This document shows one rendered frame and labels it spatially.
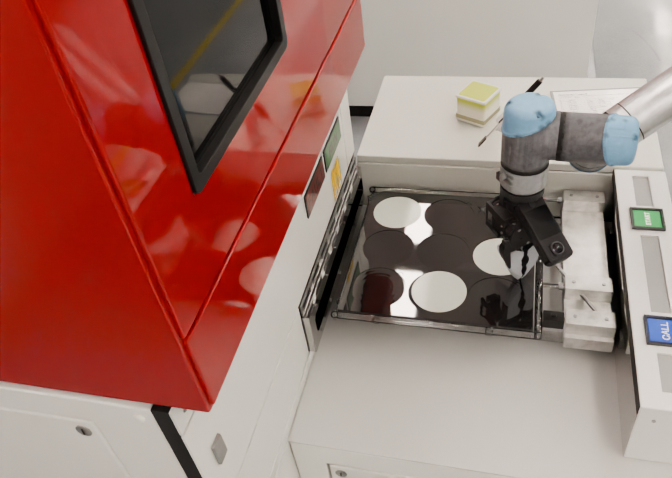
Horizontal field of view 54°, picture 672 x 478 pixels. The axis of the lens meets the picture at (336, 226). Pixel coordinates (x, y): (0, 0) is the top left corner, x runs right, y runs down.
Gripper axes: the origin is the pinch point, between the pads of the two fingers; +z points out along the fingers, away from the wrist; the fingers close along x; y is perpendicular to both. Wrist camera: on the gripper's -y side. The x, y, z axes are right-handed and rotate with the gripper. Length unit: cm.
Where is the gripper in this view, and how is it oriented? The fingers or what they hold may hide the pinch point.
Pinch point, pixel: (521, 275)
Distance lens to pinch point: 124.7
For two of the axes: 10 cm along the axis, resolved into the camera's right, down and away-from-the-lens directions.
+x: -9.2, 3.3, -2.0
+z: 1.2, 7.4, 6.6
